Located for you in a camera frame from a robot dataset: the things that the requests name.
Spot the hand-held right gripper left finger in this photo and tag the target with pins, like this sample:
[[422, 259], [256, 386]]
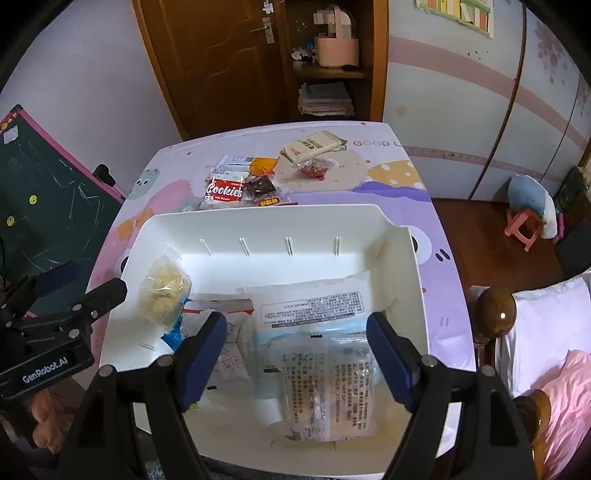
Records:
[[203, 362]]

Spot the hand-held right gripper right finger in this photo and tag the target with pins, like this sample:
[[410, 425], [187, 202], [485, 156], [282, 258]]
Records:
[[388, 362]]

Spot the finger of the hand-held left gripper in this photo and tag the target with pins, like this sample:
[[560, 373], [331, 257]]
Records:
[[101, 297], [51, 281]]

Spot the small white sachet packet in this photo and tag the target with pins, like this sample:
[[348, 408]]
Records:
[[231, 367]]

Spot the blue white snack packet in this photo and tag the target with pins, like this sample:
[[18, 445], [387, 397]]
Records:
[[173, 339]]

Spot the green snack packet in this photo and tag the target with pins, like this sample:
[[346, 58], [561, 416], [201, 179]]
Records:
[[193, 406]]

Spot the white red striped packet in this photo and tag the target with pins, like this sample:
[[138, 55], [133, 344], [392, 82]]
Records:
[[231, 314]]

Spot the yellow puffed snack packet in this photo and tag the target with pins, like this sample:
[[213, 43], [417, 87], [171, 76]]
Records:
[[164, 290]]

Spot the clear bread packet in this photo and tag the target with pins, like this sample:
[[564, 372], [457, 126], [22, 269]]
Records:
[[328, 387]]

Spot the large pale blue packet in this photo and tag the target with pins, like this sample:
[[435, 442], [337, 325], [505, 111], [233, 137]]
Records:
[[314, 295]]

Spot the white plastic tray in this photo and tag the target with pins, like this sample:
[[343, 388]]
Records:
[[277, 230]]

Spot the red cookie packet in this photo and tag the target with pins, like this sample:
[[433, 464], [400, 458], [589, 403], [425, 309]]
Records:
[[225, 189]]

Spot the dark chocolate cake packet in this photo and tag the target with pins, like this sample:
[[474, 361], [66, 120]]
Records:
[[259, 187]]

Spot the orange snack packet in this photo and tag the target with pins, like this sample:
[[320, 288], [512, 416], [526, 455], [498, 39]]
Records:
[[264, 165]]

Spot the clear packet of red snacks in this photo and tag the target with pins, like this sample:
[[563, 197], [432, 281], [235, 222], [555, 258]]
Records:
[[316, 168]]

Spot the beige biscuit packet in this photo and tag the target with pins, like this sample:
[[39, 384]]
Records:
[[311, 145]]

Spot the person's left hand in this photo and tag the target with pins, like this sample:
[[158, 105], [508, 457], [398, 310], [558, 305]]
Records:
[[53, 420]]

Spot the wooden bedpost knob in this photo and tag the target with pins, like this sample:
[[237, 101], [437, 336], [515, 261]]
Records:
[[496, 314]]

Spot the black easel clamp knob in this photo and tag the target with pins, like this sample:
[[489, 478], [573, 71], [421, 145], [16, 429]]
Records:
[[104, 174]]

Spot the white pillow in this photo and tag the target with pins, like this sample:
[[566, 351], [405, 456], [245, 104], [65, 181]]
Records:
[[549, 318]]

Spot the cartoon printed tablecloth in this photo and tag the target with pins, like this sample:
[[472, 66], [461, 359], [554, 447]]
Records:
[[369, 194]]

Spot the pink blanket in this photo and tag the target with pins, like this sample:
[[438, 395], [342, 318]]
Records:
[[568, 406]]

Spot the pink plastic stool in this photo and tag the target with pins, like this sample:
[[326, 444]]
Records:
[[521, 226]]

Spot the blue plush cushion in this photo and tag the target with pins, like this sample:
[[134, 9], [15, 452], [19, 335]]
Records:
[[528, 196]]

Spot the brown wooden door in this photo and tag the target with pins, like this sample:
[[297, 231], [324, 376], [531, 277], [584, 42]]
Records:
[[203, 69]]

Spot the green bag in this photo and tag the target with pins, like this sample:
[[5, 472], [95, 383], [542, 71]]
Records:
[[572, 189]]

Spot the floral sliding wardrobe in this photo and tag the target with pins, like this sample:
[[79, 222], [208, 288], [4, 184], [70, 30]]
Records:
[[461, 115]]

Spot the stack of folded cloths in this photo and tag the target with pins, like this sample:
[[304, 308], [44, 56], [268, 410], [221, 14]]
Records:
[[325, 99]]

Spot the wooden corner shelf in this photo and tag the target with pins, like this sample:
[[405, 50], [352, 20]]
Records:
[[371, 55]]

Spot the pink basket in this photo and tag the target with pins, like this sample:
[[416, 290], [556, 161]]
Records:
[[337, 53]]

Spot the small toy figures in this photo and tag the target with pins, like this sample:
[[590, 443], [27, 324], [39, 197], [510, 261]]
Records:
[[302, 54]]

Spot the white door hook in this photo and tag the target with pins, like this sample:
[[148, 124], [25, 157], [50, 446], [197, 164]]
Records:
[[267, 5]]

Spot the green chalkboard with pink frame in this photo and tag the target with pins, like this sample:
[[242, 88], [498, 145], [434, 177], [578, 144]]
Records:
[[46, 207]]

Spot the wooden bed footboard post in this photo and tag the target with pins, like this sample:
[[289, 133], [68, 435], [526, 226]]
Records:
[[535, 415]]

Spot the wall calendar poster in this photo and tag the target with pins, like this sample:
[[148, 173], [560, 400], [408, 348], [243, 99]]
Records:
[[461, 11]]

